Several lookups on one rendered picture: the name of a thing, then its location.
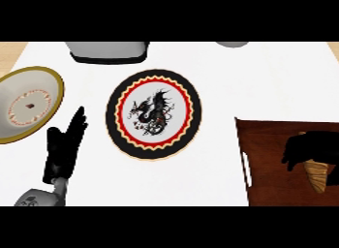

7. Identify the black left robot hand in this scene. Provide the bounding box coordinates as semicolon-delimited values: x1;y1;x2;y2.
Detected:
40;106;89;186

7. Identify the white gold-rimmed bowl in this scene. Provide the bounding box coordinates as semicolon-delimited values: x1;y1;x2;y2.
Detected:
0;65;65;145

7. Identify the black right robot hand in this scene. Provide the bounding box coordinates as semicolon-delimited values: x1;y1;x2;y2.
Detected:
279;132;339;187

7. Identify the black red dragon plate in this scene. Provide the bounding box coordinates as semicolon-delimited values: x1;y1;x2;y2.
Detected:
104;68;202;162

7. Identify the grey black-based appliance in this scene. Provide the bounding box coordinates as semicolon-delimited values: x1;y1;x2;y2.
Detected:
64;41;151;65

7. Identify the grey round object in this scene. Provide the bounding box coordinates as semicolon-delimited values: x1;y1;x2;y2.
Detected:
214;41;250;48

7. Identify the brown wooden tray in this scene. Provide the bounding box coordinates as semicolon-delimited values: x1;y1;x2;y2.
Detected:
232;116;339;207

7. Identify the golden brown croissant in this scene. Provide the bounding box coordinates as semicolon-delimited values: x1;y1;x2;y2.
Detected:
297;131;337;194

